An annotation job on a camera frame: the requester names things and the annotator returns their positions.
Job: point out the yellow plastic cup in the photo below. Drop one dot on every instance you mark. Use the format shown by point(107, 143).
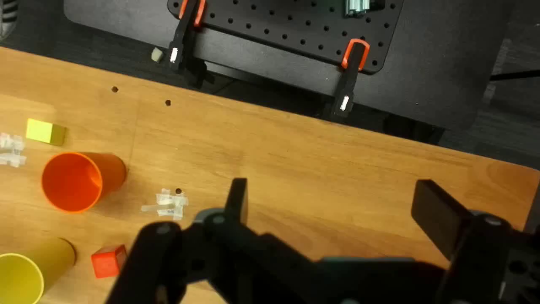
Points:
point(20, 281)

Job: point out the yellow wooden block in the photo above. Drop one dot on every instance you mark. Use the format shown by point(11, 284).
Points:
point(41, 131)

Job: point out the black orange clamp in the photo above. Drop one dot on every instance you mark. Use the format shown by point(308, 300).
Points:
point(183, 40)
point(347, 85)

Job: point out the black perforated pegboard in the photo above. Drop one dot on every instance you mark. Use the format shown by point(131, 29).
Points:
point(293, 28)

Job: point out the red wooden block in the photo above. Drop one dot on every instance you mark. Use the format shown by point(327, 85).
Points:
point(107, 264)

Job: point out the grey metal bracket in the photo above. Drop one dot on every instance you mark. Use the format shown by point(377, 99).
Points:
point(357, 6)

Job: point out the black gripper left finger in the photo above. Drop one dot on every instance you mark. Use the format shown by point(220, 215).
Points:
point(170, 264)

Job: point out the clear plastic piece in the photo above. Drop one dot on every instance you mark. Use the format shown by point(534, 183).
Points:
point(170, 203)
point(11, 143)

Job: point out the orange plastic cup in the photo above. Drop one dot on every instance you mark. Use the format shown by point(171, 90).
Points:
point(70, 183)

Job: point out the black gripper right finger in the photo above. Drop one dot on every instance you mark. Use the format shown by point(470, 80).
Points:
point(484, 254)

